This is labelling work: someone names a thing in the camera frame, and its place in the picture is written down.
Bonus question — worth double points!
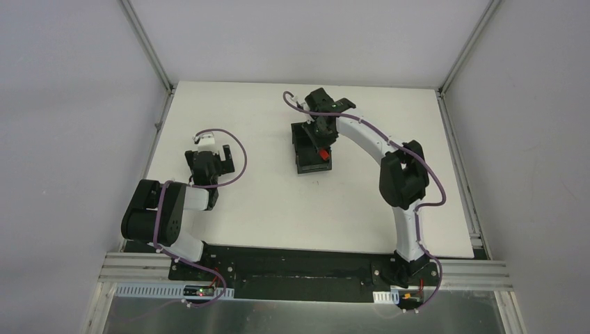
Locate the red handled screwdriver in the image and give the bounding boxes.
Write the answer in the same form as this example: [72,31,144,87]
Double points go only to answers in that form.
[318,149,330,161]

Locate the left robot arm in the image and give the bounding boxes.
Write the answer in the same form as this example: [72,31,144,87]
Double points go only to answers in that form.
[121,145,235,262]

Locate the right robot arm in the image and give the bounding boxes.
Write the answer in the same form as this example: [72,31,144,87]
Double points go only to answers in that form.
[290,88,429,287]

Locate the black plastic bin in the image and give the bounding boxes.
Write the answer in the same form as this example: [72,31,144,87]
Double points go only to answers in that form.
[291,122,332,174]

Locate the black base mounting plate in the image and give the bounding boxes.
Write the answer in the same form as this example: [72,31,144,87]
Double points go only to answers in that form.
[168,245,440,303]

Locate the left controller board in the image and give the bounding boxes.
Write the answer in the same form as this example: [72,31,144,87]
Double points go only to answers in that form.
[183,285,216,297]

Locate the controller board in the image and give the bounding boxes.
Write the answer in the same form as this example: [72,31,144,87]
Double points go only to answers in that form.
[398,292,424,310]
[183,285,216,297]

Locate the right controller board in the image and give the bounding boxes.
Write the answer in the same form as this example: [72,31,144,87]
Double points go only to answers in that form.
[398,292,424,310]

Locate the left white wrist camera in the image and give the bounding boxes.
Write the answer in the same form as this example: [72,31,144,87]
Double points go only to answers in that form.
[193,132,219,154]

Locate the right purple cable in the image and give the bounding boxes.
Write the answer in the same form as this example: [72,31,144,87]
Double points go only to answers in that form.
[282,90,447,315]

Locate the purple cable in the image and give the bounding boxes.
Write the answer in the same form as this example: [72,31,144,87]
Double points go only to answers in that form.
[282,90,447,315]
[152,128,248,309]

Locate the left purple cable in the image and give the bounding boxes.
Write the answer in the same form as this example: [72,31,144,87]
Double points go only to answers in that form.
[152,128,248,309]

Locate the aluminium front rail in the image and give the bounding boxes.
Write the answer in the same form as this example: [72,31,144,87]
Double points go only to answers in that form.
[98,253,513,292]

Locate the left white cable duct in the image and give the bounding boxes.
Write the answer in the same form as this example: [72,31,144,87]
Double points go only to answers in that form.
[115,283,234,301]

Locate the white cable duct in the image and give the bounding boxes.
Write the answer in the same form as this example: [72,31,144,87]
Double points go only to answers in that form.
[115,283,234,301]
[372,289,400,305]

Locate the left aluminium frame post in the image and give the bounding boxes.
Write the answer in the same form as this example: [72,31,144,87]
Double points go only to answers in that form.
[118,0,174,94]

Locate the aluminium frame post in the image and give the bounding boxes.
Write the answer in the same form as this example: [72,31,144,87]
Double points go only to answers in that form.
[438,0,503,96]
[118,0,174,94]

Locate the right white cable duct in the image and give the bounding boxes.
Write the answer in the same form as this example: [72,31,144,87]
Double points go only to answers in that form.
[372,289,400,305]

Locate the right aluminium frame post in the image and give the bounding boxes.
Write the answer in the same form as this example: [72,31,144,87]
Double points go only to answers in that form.
[438,0,503,96]

